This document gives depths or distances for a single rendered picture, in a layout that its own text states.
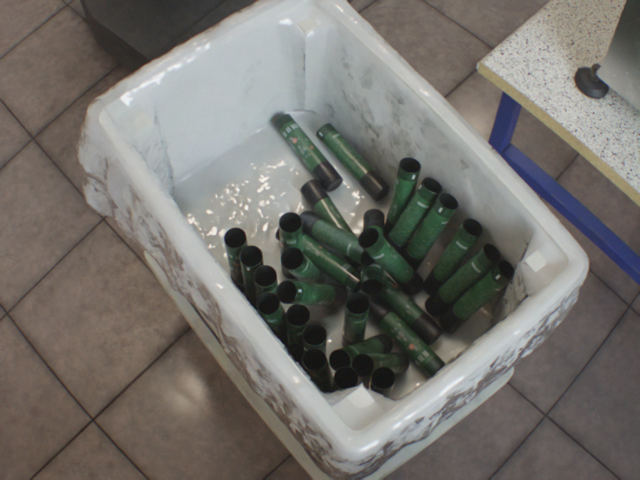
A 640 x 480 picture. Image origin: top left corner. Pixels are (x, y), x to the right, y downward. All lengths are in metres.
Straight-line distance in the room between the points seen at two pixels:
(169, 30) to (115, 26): 0.15
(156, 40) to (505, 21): 0.92
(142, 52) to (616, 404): 1.33
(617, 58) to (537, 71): 0.15
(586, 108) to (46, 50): 1.54
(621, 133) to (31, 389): 1.29
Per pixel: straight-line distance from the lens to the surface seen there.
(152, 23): 2.00
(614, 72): 1.12
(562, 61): 1.20
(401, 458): 1.44
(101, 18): 2.06
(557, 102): 1.15
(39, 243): 1.93
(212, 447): 1.69
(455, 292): 1.24
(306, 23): 1.29
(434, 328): 1.25
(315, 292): 1.19
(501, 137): 1.44
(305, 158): 1.37
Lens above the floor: 1.64
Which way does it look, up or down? 63 degrees down
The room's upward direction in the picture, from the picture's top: 4 degrees clockwise
